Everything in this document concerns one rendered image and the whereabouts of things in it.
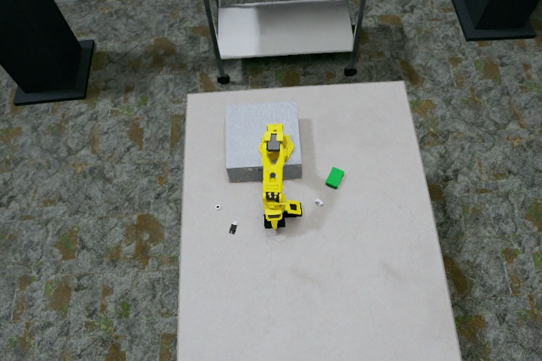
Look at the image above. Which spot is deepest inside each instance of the green rectangular block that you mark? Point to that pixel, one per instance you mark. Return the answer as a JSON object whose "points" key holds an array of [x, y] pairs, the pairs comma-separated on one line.
{"points": [[334, 177]]}

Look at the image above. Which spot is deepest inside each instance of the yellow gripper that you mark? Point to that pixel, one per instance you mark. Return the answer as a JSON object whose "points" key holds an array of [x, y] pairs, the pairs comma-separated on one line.
{"points": [[293, 207]]}

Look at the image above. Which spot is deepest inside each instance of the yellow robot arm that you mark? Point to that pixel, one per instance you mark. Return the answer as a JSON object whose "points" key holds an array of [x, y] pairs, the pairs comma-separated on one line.
{"points": [[274, 151]]}

